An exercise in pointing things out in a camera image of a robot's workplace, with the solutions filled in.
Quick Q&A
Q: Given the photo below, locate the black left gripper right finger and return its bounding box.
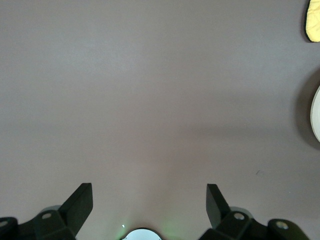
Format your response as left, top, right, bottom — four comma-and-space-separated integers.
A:
198, 183, 311, 240

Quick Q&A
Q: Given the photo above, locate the brown table cover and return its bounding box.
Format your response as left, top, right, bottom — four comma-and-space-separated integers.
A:
0, 0, 320, 240

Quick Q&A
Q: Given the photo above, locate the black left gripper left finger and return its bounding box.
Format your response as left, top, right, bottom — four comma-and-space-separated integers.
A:
0, 182, 94, 240

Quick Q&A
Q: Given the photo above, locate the yellow quilted oven mitt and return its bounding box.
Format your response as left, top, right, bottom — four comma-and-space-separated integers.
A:
303, 0, 320, 43

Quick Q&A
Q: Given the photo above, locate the round light wooden plate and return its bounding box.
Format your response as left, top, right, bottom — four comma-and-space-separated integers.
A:
309, 84, 320, 144

